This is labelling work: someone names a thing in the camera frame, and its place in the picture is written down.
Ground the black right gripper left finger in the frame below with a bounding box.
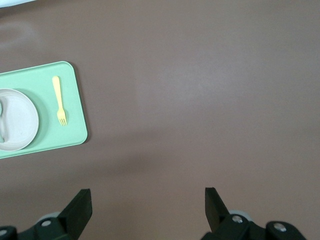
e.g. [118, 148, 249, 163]
[0, 189, 93, 240]

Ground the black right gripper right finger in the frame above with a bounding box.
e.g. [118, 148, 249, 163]
[201, 187, 307, 240]

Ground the round beige plate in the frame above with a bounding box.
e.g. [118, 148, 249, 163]
[0, 88, 41, 152]

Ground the yellow plastic fork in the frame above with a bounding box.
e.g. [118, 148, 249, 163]
[51, 75, 69, 127]

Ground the light green rectangular tray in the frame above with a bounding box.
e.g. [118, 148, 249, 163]
[0, 60, 89, 160]

